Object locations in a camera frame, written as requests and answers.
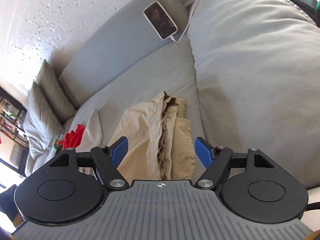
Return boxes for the khaki cargo pants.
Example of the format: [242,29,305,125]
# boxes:
[110,92,196,183]

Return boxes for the beige sweatshirt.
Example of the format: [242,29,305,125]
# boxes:
[75,108,104,176]

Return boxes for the red garment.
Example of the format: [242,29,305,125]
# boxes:
[57,124,85,150]

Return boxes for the front grey throw pillow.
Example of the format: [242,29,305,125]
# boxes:
[23,83,64,160]

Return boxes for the grey throw pillow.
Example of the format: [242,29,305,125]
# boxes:
[35,60,76,124]
[23,83,64,160]

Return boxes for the rear grey throw pillow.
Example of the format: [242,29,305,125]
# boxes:
[35,60,76,124]

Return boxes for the black bookshelf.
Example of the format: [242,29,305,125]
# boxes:
[0,86,30,173]

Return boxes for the person's knee in beige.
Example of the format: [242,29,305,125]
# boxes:
[304,187,319,231]

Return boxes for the white smartphone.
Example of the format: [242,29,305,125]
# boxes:
[143,1,178,40]

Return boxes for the white charging cable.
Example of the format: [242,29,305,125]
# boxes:
[170,0,203,42]

